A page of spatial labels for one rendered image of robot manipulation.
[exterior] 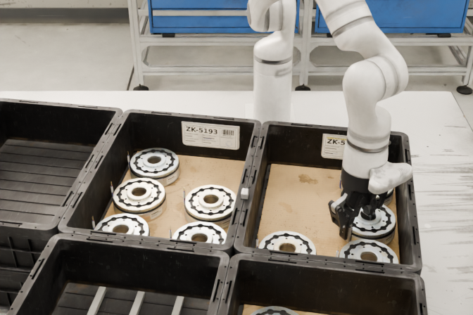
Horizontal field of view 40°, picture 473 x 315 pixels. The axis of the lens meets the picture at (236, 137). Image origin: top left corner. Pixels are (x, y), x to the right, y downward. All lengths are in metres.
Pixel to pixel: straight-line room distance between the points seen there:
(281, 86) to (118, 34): 2.56
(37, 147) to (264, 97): 0.53
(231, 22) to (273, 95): 1.65
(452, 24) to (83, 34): 2.11
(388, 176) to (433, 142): 0.70
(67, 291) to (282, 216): 0.42
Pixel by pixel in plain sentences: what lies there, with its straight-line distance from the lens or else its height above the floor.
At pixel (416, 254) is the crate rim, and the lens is 1.09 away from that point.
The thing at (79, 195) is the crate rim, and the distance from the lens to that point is 1.21.
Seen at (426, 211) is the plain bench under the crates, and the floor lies 0.70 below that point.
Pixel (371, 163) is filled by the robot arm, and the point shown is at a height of 1.03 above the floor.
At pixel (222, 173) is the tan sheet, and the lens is 1.38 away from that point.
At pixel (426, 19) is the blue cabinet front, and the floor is 0.39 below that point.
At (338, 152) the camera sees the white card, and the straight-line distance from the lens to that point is 1.38.
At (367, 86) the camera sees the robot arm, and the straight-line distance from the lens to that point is 1.01.
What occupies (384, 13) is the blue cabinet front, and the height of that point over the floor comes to 0.43.
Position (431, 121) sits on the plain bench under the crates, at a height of 0.70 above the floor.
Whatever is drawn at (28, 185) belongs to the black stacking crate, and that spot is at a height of 0.83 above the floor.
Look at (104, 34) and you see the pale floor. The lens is 4.03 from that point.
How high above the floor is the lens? 1.66
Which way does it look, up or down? 34 degrees down
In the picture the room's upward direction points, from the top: straight up
